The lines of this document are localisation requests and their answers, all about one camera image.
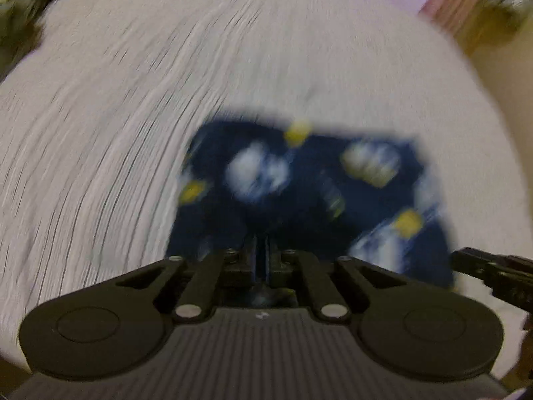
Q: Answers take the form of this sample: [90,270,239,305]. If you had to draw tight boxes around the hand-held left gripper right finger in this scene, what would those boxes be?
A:
[263,235,417,323]

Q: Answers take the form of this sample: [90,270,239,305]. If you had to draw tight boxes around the grey garment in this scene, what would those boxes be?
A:
[0,0,48,82]

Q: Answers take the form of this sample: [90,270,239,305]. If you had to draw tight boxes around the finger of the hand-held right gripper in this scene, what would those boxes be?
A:
[452,248,533,312]

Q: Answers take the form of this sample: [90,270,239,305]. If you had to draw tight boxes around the bed with grey ribbed bedspread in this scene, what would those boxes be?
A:
[0,0,533,384]

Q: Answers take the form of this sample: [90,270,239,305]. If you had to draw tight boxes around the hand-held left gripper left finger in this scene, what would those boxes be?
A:
[96,235,259,323]

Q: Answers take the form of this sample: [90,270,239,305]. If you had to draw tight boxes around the navy cartoon print fleece pants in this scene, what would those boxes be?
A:
[167,112,459,292]

